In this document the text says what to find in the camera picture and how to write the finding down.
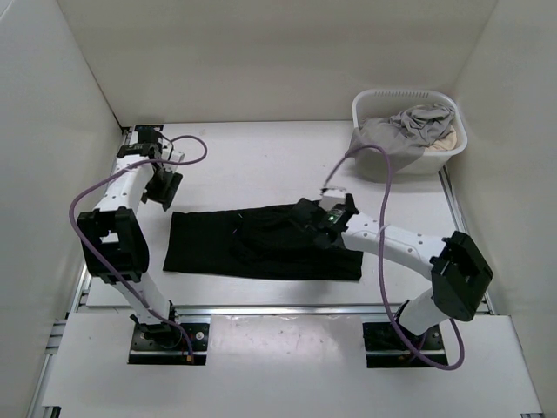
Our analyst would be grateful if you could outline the black trousers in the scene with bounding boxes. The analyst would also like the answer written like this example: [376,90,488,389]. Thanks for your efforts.
[163,204,363,281]

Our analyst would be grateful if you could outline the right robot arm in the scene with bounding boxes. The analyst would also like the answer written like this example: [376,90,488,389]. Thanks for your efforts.
[291,190,493,348]

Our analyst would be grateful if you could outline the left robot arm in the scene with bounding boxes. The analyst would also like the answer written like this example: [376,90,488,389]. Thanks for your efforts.
[77,125,185,349]

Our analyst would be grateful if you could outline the black label sticker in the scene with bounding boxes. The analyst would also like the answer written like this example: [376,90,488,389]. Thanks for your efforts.
[134,125,164,131]

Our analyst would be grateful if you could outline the grey garment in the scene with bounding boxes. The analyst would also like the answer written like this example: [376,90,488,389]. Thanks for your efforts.
[346,103,456,182]

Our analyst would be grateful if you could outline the white laundry basket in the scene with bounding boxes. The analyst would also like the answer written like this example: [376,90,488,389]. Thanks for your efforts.
[348,89,467,175]

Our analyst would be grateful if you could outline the beige garment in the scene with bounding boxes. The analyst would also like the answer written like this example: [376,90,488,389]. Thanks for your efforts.
[425,125,458,152]

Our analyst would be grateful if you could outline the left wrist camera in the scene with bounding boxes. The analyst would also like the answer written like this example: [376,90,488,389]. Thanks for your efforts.
[161,147,185,170]

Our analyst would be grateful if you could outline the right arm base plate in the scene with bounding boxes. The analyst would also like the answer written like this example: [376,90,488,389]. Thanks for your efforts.
[362,322,448,368]

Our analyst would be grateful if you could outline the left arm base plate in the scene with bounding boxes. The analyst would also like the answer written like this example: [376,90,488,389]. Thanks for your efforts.
[128,322,210,366]

